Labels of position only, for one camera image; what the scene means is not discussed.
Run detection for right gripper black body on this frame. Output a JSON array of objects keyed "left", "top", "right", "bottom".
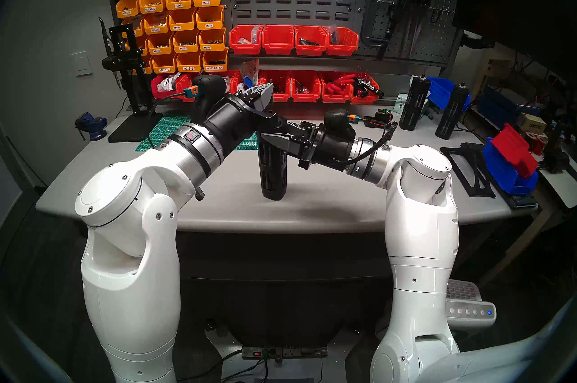
[{"left": 311, "top": 123, "right": 357, "bottom": 170}]

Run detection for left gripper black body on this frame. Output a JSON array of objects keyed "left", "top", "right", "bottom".
[{"left": 205, "top": 94, "right": 258, "bottom": 153}]

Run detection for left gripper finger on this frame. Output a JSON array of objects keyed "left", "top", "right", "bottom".
[
  {"left": 249, "top": 87, "right": 287, "bottom": 131},
  {"left": 241, "top": 83, "right": 274, "bottom": 102}
]

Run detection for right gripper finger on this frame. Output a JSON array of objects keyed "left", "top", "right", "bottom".
[
  {"left": 282, "top": 118, "right": 317, "bottom": 138},
  {"left": 261, "top": 132, "right": 312, "bottom": 170}
]

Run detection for black electric screwdriver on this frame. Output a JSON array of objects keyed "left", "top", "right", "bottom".
[
  {"left": 398, "top": 74, "right": 432, "bottom": 131},
  {"left": 257, "top": 114, "right": 289, "bottom": 201},
  {"left": 435, "top": 82, "right": 470, "bottom": 140}
]

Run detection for silver foil packet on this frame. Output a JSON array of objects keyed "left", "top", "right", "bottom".
[{"left": 241, "top": 59, "right": 260, "bottom": 87}]

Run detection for orange bin labelled M4-0.7X6 HEX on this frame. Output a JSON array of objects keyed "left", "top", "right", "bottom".
[{"left": 202, "top": 47, "right": 229, "bottom": 72}]

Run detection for orange bin labelled M3-6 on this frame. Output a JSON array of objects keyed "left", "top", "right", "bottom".
[{"left": 198, "top": 27, "right": 228, "bottom": 51}]

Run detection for orange bin labelled M2.5-5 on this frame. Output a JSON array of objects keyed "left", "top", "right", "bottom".
[{"left": 176, "top": 51, "right": 206, "bottom": 73}]

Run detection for black and red tool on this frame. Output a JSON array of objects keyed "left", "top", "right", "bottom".
[{"left": 354, "top": 76, "right": 386, "bottom": 98}]

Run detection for white crumpled plastic bag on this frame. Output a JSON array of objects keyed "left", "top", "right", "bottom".
[{"left": 157, "top": 73, "right": 182, "bottom": 92}]

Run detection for green cutting mat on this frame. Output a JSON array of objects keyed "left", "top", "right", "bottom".
[{"left": 135, "top": 112, "right": 258, "bottom": 152}]

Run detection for green white tissue box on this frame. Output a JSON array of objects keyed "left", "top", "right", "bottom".
[{"left": 392, "top": 93, "right": 433, "bottom": 119}]

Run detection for orange bin labelled M3-4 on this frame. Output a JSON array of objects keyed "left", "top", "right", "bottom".
[{"left": 195, "top": 5, "right": 225, "bottom": 30}]

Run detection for orange bin labelled M3-8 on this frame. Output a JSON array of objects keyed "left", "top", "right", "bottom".
[{"left": 172, "top": 29, "right": 201, "bottom": 53}]

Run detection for orange bin labelled M2.5-6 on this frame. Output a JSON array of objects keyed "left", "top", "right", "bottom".
[{"left": 151, "top": 53, "right": 179, "bottom": 74}]

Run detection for black metal stand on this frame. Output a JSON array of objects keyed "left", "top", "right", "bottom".
[{"left": 101, "top": 23, "right": 164, "bottom": 143}]

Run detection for orange bin labelled M4-6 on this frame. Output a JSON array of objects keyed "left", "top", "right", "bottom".
[{"left": 168, "top": 8, "right": 199, "bottom": 32}]

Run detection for orange bin labelled M3-12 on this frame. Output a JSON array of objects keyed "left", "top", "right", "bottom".
[{"left": 147, "top": 32, "right": 175, "bottom": 55}]

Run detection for orange bin labelled M4X4X6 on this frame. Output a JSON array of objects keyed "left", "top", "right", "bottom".
[{"left": 142, "top": 12, "right": 172, "bottom": 36}]

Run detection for grey C-clamp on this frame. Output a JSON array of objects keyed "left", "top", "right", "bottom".
[{"left": 359, "top": 0, "right": 397, "bottom": 49}]

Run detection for open blue plastic bin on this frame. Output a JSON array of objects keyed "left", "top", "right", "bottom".
[{"left": 426, "top": 76, "right": 472, "bottom": 112}]

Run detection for small blue vise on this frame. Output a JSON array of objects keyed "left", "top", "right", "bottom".
[{"left": 75, "top": 112, "right": 108, "bottom": 142}]

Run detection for orange bin labelled M3X5X4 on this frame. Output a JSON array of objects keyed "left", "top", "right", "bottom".
[{"left": 116, "top": 0, "right": 144, "bottom": 19}]

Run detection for dark blue crate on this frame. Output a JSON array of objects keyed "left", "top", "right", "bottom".
[{"left": 478, "top": 84, "right": 541, "bottom": 125}]

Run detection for blue stacking bin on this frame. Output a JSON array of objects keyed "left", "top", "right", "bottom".
[{"left": 482, "top": 138, "right": 539, "bottom": 195}]

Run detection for red stacking bin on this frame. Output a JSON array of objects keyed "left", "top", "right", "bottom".
[{"left": 490, "top": 123, "right": 539, "bottom": 180}]

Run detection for black keyboard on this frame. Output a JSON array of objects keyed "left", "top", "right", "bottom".
[{"left": 500, "top": 192, "right": 539, "bottom": 211}]

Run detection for black power strip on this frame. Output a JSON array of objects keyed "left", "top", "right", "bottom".
[{"left": 241, "top": 345, "right": 328, "bottom": 360}]

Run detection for small cardboard box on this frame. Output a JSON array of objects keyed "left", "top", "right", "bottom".
[{"left": 518, "top": 113, "right": 548, "bottom": 134}]

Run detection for black bench device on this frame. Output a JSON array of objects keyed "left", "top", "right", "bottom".
[{"left": 543, "top": 120, "right": 571, "bottom": 174}]

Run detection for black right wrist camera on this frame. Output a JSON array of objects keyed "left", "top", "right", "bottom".
[{"left": 325, "top": 108, "right": 360, "bottom": 139}]

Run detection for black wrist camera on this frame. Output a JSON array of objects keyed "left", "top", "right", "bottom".
[
  {"left": 183, "top": 74, "right": 230, "bottom": 110},
  {"left": 325, "top": 108, "right": 360, "bottom": 139}
]

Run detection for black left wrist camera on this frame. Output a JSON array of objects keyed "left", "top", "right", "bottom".
[{"left": 183, "top": 74, "right": 230, "bottom": 110}]

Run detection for braided right arm cable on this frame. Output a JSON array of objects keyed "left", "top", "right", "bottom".
[{"left": 349, "top": 120, "right": 399, "bottom": 164}]

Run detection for small wired circuit board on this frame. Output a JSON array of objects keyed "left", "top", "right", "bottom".
[{"left": 363, "top": 107, "right": 394, "bottom": 129}]

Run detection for red-handled tools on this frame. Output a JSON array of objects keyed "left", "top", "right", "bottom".
[{"left": 325, "top": 74, "right": 357, "bottom": 95}]

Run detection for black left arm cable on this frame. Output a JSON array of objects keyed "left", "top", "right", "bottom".
[{"left": 147, "top": 91, "right": 188, "bottom": 150}]

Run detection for flat black metal frame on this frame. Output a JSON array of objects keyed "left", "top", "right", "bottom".
[{"left": 440, "top": 142, "right": 496, "bottom": 198}]

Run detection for white wall switch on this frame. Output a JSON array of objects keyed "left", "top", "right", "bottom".
[{"left": 69, "top": 51, "right": 93, "bottom": 77}]

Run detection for red wire spool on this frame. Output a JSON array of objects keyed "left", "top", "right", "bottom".
[{"left": 527, "top": 132, "right": 553, "bottom": 156}]

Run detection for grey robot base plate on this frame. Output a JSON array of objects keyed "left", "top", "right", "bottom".
[{"left": 205, "top": 319, "right": 361, "bottom": 383}]

